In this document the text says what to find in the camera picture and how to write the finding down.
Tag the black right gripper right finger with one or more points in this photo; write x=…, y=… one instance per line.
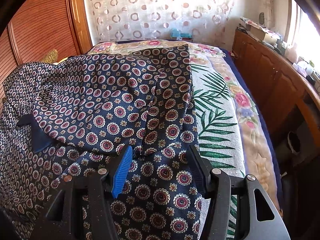
x=256, y=215

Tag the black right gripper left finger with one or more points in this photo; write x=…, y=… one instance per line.
x=62, y=216

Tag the navy medallion patterned garment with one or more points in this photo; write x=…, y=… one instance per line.
x=74, y=118

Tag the floral bed blanket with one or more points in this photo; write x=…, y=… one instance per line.
x=245, y=109

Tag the palm leaf patterned bedspread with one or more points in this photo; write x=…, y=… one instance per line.
x=217, y=134

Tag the wooden sideboard cabinet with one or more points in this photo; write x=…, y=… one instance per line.
x=284, y=97

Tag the olive brown knitted cloth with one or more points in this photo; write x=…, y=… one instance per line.
x=51, y=57

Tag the cardboard box on sideboard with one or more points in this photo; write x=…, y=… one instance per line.
x=261, y=34

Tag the teal object behind bed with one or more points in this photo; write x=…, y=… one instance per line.
x=176, y=34

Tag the sheer circle patterned curtain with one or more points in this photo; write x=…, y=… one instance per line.
x=121, y=20

